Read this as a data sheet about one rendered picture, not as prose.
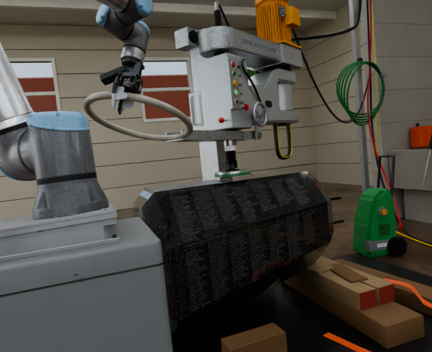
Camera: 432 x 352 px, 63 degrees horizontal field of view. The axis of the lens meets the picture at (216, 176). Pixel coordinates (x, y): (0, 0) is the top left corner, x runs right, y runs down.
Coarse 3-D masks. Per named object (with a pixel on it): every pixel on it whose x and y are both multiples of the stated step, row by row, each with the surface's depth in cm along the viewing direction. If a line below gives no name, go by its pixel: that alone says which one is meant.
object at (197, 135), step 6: (168, 132) 179; (192, 132) 176; (198, 132) 180; (204, 132) 183; (210, 132) 187; (216, 132) 191; (222, 132) 195; (228, 132) 199; (234, 132) 204; (240, 132) 209; (246, 132) 213; (252, 132) 219; (186, 138) 173; (192, 138) 176; (198, 138) 180; (204, 138) 183; (210, 138) 187; (216, 138) 191; (222, 138) 195; (228, 138) 199; (234, 138) 204; (240, 138) 209; (246, 138) 213; (252, 138) 218
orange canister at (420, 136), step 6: (420, 126) 422; (426, 126) 424; (414, 132) 429; (420, 132) 422; (426, 132) 424; (414, 138) 430; (420, 138) 422; (426, 138) 424; (414, 144) 431; (420, 144) 423; (426, 144) 424
